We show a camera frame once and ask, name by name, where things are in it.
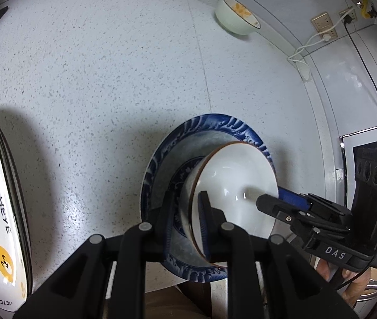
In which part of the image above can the white power adapter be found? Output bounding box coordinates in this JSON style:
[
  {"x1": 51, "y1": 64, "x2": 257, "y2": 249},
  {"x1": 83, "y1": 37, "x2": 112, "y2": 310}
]
[{"x1": 296, "y1": 62, "x2": 313, "y2": 82}]

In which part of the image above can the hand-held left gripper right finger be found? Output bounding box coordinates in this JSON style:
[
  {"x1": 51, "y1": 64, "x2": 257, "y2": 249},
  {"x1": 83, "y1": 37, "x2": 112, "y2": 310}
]
[{"x1": 198, "y1": 191, "x2": 358, "y2": 319}]

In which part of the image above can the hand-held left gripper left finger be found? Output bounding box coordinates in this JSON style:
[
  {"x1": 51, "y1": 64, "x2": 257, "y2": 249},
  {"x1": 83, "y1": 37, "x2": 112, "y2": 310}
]
[{"x1": 14, "y1": 189, "x2": 176, "y2": 319}]

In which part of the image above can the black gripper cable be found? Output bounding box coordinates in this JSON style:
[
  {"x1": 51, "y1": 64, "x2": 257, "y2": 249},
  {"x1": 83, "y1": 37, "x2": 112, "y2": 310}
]
[{"x1": 336, "y1": 256, "x2": 375, "y2": 289}]

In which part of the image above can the wall socket with black plug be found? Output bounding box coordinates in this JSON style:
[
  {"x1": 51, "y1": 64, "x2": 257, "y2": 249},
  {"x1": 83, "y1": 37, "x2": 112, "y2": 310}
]
[{"x1": 339, "y1": 7, "x2": 358, "y2": 24}]

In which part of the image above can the pale green bowl yellow flower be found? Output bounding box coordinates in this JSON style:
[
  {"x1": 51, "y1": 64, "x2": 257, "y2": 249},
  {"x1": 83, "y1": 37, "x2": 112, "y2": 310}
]
[{"x1": 214, "y1": 0, "x2": 261, "y2": 36}]

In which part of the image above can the small white bowl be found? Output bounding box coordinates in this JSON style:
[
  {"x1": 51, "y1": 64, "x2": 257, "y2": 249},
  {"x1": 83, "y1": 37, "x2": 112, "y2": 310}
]
[{"x1": 179, "y1": 142, "x2": 279, "y2": 266}]

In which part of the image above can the white power cable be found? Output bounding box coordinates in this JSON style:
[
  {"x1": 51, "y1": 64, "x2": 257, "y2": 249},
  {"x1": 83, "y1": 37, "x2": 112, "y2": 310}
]
[{"x1": 287, "y1": 33, "x2": 330, "y2": 66}]

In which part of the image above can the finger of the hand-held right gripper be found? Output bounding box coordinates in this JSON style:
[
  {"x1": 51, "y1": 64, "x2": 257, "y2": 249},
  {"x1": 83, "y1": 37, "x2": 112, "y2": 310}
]
[
  {"x1": 279, "y1": 188, "x2": 353, "y2": 219},
  {"x1": 255, "y1": 193, "x2": 313, "y2": 230}
]

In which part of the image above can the person's right hand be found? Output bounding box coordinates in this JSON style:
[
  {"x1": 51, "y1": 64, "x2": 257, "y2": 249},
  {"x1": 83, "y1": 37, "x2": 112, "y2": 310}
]
[{"x1": 316, "y1": 257, "x2": 375, "y2": 308}]

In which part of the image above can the white microwave oven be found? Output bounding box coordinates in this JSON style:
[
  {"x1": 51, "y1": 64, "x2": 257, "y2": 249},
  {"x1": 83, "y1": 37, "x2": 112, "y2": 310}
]
[{"x1": 340, "y1": 120, "x2": 377, "y2": 213}]

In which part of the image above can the blue patterned bowl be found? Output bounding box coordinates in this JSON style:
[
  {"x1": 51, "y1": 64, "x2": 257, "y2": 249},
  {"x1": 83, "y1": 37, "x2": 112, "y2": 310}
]
[{"x1": 141, "y1": 114, "x2": 277, "y2": 283}]

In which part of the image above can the black power cable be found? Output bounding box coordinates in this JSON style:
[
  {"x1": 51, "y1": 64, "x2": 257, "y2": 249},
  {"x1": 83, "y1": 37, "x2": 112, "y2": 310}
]
[{"x1": 343, "y1": 16, "x2": 377, "y2": 126}]

